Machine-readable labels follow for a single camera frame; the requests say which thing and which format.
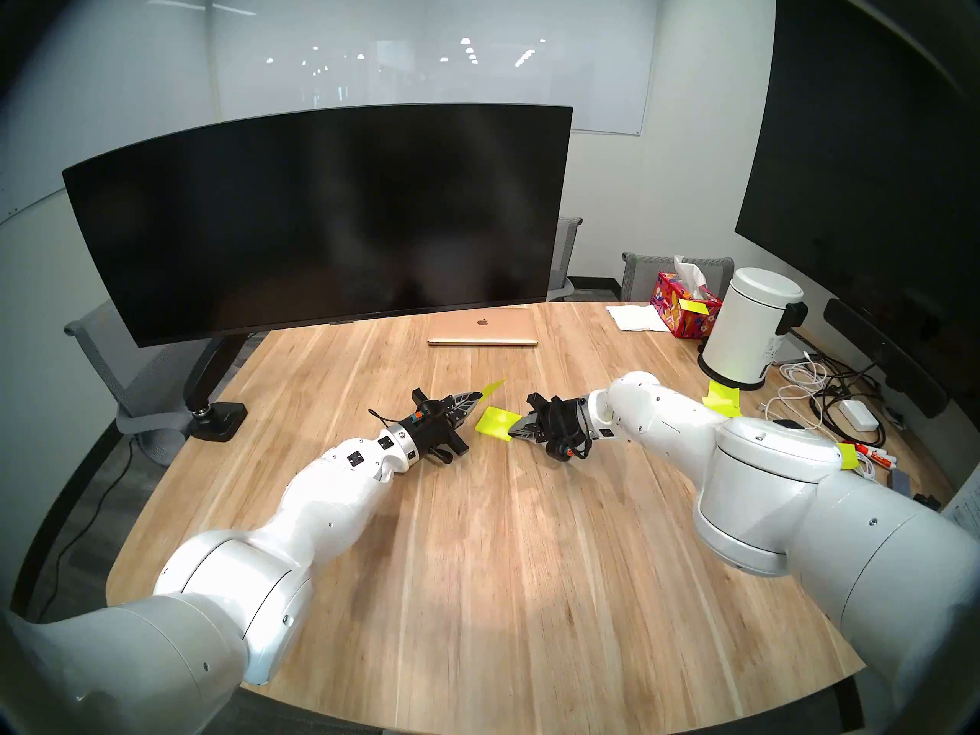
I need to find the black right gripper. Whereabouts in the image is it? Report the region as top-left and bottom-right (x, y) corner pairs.
(507, 393), (595, 463)

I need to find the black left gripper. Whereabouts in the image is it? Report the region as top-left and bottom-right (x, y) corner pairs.
(398, 387), (485, 465)

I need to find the yellow sticky note pad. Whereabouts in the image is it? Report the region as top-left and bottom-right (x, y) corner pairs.
(474, 406), (521, 442)

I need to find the pile of yellow sticky notes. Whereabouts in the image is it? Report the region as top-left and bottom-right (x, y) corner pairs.
(702, 380), (745, 420)

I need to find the curved black desktop monitor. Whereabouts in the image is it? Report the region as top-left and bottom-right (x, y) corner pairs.
(63, 103), (573, 349)

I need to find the rose gold closed laptop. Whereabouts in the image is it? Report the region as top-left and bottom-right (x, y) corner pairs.
(426, 307), (539, 348)

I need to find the white paper napkin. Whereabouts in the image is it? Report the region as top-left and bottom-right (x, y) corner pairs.
(606, 304), (671, 333)

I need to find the grey mesh office chair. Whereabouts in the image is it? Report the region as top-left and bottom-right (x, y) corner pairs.
(65, 297), (223, 466)
(547, 217), (584, 302)
(620, 251), (736, 304)

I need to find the colourful floral tissue box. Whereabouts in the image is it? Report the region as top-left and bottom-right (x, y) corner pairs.
(650, 273), (724, 340)

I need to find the white tissue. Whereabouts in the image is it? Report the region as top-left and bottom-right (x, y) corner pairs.
(672, 256), (709, 298)

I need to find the white cylindrical bin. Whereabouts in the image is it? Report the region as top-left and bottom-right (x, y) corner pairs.
(697, 266), (809, 391)

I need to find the white printed paper sheet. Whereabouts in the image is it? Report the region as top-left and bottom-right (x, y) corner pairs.
(943, 482), (980, 535)

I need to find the white charging cable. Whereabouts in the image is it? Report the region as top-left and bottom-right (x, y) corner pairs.
(758, 358), (881, 482)

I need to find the glass wall whiteboard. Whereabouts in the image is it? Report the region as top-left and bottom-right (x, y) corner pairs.
(211, 0), (659, 136)

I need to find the large black wall television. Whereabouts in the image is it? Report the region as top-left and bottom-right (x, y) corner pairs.
(733, 0), (980, 428)

